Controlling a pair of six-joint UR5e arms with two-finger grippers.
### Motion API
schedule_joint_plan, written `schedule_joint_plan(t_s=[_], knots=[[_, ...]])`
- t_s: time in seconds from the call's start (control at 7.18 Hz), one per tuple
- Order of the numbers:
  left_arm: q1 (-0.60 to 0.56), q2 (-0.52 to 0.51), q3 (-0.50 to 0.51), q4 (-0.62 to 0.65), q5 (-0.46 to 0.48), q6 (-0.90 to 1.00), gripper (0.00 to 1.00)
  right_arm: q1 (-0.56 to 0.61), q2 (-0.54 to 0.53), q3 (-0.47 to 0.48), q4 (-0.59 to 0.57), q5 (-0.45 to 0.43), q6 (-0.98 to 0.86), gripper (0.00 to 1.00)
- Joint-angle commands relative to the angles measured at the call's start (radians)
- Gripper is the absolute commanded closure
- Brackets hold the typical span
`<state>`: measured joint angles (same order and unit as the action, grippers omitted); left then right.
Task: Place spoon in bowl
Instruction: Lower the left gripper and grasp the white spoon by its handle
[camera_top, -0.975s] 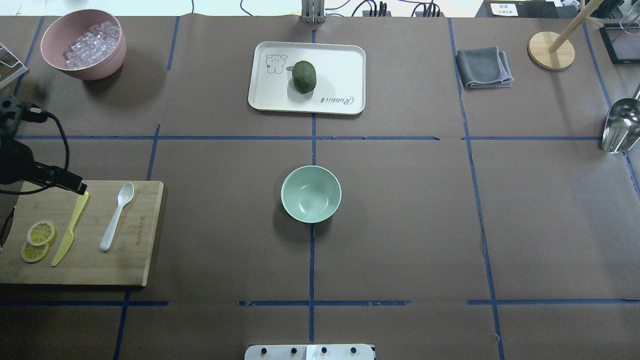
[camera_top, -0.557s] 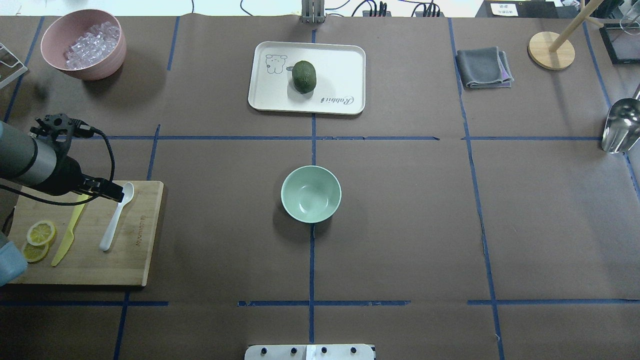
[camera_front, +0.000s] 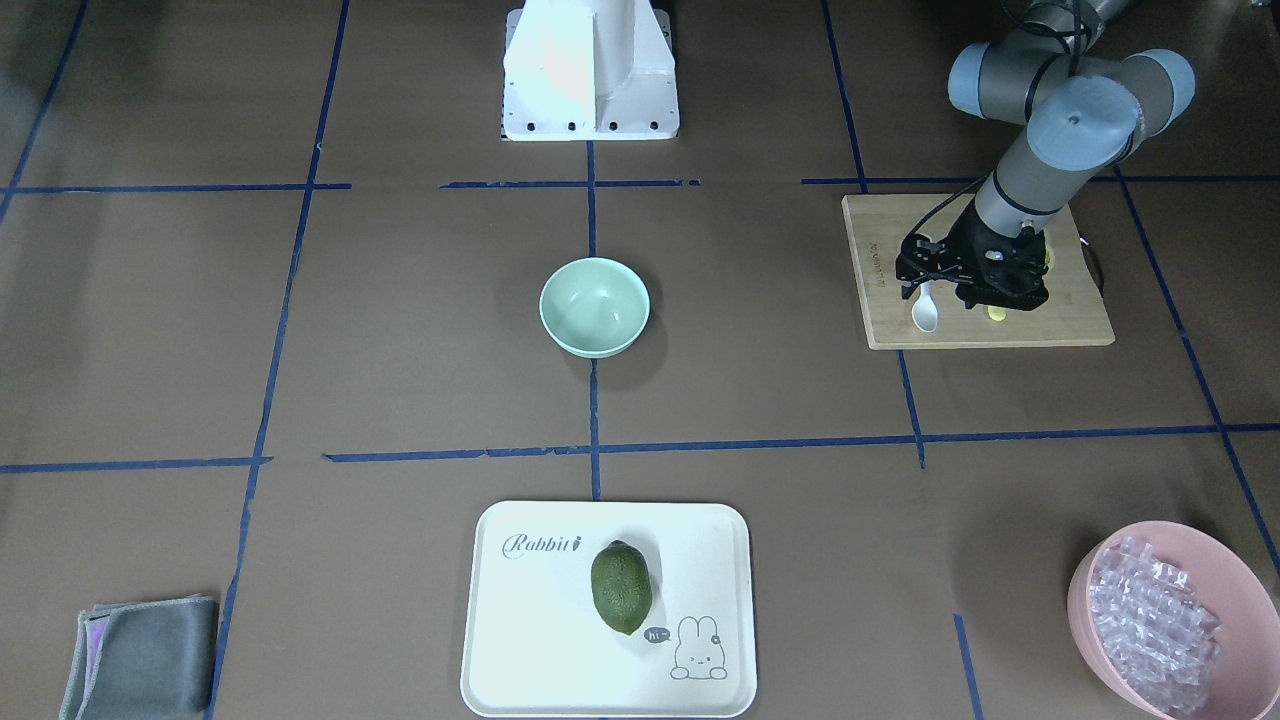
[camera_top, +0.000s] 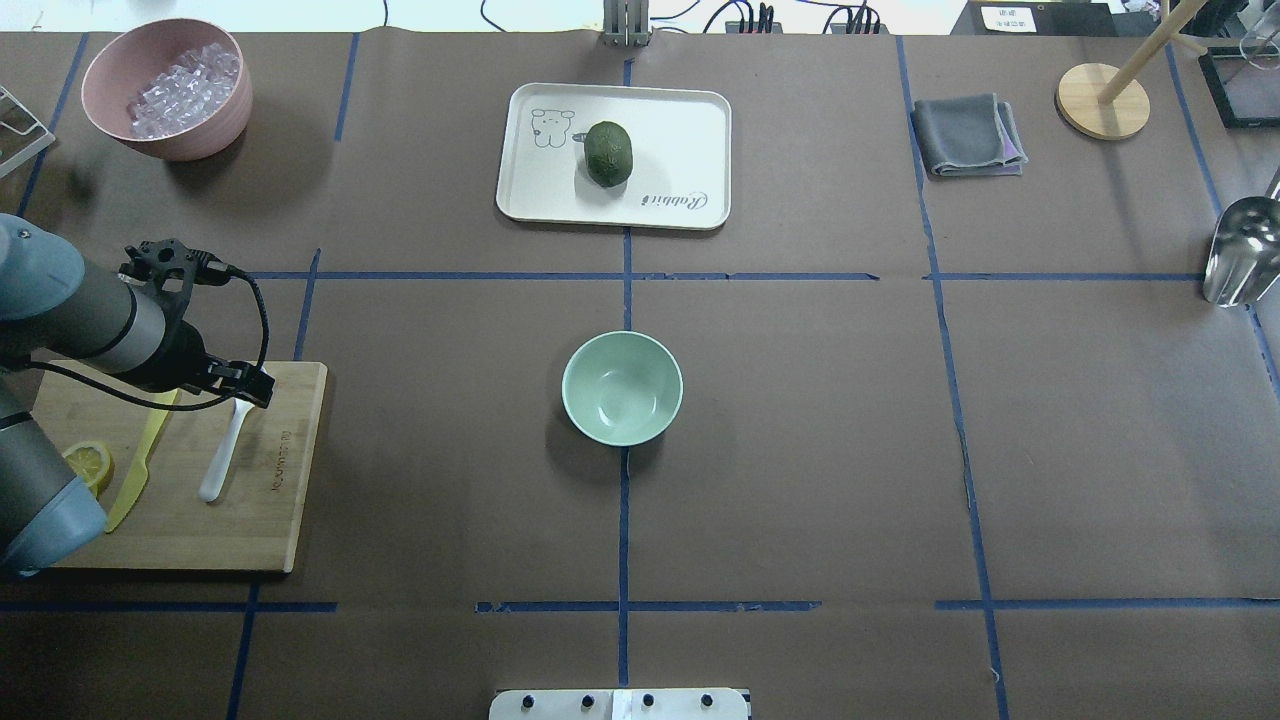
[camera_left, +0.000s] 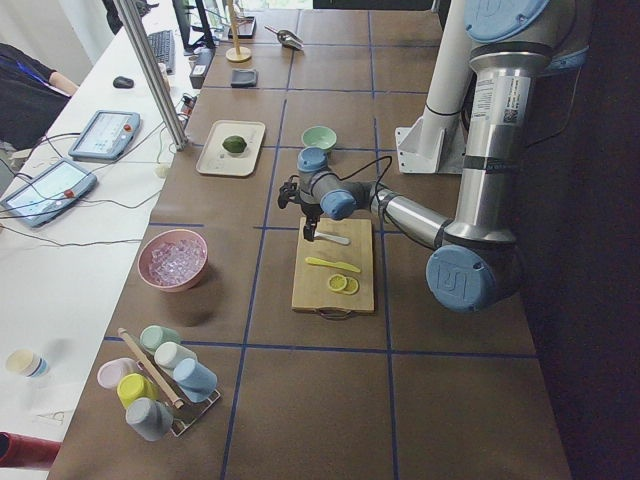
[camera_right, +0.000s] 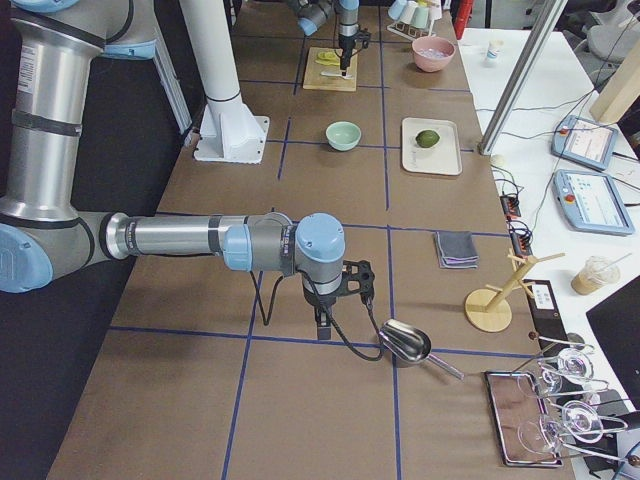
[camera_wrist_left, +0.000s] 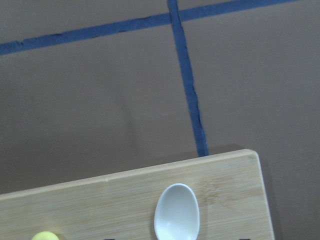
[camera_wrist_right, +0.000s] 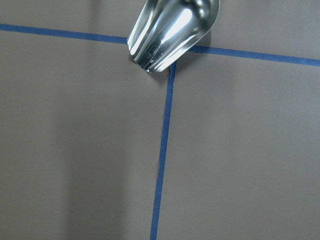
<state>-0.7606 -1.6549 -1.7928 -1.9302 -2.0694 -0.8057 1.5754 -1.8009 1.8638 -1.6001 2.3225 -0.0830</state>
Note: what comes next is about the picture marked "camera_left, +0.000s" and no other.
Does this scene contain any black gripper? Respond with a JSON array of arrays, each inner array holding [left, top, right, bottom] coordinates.
[[277, 174, 320, 242]]

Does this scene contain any white plastic spoon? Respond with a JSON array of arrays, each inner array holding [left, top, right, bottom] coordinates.
[[313, 231, 351, 246]]

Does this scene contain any mint green bowl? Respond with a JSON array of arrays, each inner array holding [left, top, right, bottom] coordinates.
[[301, 125, 337, 151]]

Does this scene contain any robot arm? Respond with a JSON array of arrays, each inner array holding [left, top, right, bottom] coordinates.
[[278, 1, 594, 312]]

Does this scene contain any pink bowl of ice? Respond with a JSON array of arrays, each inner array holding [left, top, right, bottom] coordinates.
[[137, 229, 208, 292]]

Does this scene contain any yellow plastic knife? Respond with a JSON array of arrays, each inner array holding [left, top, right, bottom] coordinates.
[[304, 256, 361, 273]]

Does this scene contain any lemon slice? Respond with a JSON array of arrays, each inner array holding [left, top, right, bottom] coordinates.
[[327, 274, 349, 292]]

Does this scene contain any cream rabbit tray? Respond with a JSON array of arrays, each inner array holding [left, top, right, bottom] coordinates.
[[196, 120, 266, 177]]

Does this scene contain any green avocado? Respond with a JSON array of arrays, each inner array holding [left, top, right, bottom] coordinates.
[[222, 135, 247, 155]]

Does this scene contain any folded grey cloth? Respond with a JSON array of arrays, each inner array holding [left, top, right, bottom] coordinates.
[[230, 69, 258, 88]]

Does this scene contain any wooden mug tree stand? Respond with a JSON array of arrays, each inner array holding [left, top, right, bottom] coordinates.
[[225, 0, 252, 63]]

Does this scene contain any metal scoop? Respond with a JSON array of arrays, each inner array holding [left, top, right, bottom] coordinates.
[[264, 25, 304, 51]]

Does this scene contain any white pastel cup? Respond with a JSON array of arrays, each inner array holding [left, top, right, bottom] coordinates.
[[154, 341, 198, 371]]

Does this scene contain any green pastel cup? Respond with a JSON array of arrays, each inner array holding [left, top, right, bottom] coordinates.
[[139, 325, 182, 354]]

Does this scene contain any black power adapter box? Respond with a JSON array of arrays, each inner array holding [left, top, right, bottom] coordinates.
[[189, 48, 215, 89]]

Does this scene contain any far teach pendant tablet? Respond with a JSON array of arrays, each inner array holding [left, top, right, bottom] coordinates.
[[69, 110, 141, 163]]

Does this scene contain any teach pendant tablet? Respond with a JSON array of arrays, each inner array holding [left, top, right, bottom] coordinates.
[[1, 159, 97, 228], [69, 110, 141, 163]]

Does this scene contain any black keyboard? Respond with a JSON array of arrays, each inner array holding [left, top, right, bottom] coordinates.
[[147, 30, 175, 75]]

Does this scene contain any black computer mouse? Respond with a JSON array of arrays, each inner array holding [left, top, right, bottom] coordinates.
[[112, 76, 135, 89]]

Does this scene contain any yellow pastel cup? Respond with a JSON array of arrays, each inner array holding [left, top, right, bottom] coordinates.
[[116, 373, 158, 409]]

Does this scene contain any pink pastel cup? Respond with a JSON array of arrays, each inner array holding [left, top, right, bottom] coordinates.
[[96, 357, 139, 390]]

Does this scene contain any black monitor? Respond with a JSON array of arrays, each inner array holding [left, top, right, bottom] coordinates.
[[172, 0, 216, 54]]

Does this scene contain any grey pastel cup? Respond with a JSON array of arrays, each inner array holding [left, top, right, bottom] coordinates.
[[125, 397, 174, 441]]

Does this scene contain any near teach pendant tablet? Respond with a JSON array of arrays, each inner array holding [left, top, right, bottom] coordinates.
[[1, 159, 97, 228]]

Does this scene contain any person in black shirt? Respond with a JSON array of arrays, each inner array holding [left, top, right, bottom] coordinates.
[[1, 43, 79, 150]]

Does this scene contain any paper cup on desk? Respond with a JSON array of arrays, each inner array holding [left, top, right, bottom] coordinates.
[[5, 349, 48, 378]]

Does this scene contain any red object at corner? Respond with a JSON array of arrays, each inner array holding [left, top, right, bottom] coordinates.
[[1, 432, 62, 470]]

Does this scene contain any white camera pole mount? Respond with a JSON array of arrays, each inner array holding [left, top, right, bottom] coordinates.
[[395, 0, 472, 174]]

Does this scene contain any aluminium frame post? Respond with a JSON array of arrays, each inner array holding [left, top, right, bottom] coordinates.
[[114, 0, 188, 151]]

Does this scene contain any wooden rack handle rod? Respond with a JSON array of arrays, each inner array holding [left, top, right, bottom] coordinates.
[[118, 328, 186, 409]]

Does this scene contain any white wire cup rack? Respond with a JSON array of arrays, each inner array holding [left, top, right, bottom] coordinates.
[[130, 357, 222, 437]]

